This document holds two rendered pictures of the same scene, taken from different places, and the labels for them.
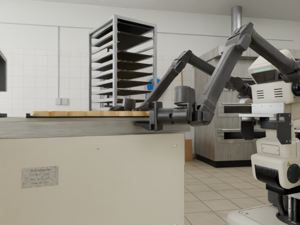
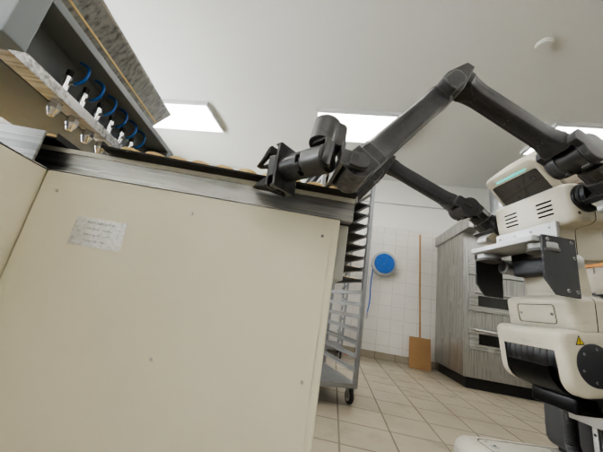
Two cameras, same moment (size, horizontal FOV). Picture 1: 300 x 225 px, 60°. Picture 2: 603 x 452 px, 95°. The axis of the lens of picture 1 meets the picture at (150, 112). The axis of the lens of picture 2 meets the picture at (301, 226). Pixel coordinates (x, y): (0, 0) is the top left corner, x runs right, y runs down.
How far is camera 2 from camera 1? 0.57 m
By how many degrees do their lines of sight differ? 25
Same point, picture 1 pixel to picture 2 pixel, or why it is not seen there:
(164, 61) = (397, 236)
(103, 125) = (210, 185)
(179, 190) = (318, 317)
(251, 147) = not seen: hidden behind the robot
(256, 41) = (480, 91)
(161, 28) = (397, 199)
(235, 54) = (436, 98)
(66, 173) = (135, 238)
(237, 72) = not seen: hidden behind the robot
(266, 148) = (527, 312)
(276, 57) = (526, 121)
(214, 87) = (388, 131)
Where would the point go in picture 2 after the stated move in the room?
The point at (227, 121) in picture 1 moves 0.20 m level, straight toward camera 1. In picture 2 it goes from (483, 319) to (482, 318)
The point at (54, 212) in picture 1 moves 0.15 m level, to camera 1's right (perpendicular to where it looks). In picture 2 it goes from (98, 292) to (153, 303)
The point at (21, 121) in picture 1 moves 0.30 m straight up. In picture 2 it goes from (102, 159) to (141, 59)
